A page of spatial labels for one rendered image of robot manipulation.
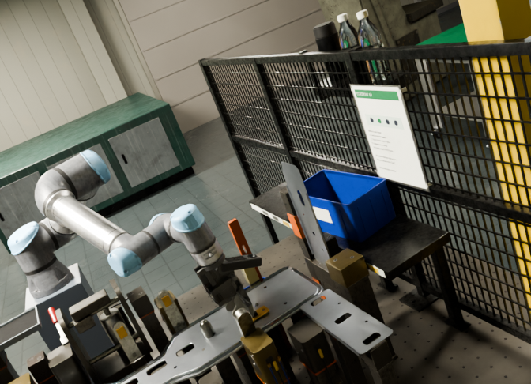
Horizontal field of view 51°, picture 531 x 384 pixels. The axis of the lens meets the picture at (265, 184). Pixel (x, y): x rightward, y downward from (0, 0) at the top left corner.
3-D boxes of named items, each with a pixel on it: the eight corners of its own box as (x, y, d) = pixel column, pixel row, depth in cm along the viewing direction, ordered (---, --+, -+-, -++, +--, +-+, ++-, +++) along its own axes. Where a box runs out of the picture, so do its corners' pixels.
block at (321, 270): (362, 355, 170) (331, 273, 159) (340, 338, 180) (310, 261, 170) (369, 349, 171) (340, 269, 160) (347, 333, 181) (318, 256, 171)
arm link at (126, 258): (10, 182, 157) (122, 257, 132) (44, 163, 164) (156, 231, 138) (22, 213, 164) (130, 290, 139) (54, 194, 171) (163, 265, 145)
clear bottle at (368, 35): (379, 83, 160) (359, 14, 153) (366, 82, 165) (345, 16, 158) (396, 73, 162) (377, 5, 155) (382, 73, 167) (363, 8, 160)
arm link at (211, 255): (209, 233, 147) (220, 241, 140) (217, 246, 149) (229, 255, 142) (186, 250, 145) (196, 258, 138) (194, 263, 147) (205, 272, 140)
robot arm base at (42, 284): (32, 288, 205) (18, 265, 201) (71, 268, 209) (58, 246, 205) (32, 304, 191) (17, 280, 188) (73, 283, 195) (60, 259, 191)
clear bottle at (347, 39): (359, 82, 168) (339, 17, 161) (347, 81, 174) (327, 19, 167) (375, 73, 170) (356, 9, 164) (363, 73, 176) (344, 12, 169)
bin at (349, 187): (360, 243, 163) (348, 205, 158) (299, 225, 188) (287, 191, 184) (398, 216, 170) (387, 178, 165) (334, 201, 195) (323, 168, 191)
